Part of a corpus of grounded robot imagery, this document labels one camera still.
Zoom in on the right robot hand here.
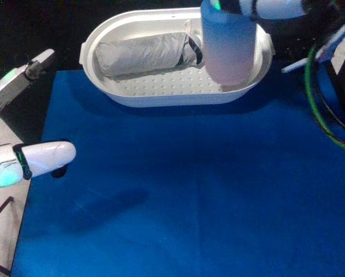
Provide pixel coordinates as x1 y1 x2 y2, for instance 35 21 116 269
0 145 24 190

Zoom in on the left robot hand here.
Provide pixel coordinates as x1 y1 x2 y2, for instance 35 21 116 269
209 0 250 15

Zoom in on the blue frosted water bottle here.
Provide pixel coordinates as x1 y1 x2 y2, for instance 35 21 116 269
200 0 258 87

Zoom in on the grey umbrella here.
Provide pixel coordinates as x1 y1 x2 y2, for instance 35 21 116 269
95 32 205 77

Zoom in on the small black oval object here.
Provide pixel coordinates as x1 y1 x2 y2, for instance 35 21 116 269
50 164 69 178

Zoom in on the white perforated oval basin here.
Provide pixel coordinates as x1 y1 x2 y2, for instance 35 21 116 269
79 7 276 108

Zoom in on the blue table cloth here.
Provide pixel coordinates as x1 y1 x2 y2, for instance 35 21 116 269
10 59 345 277

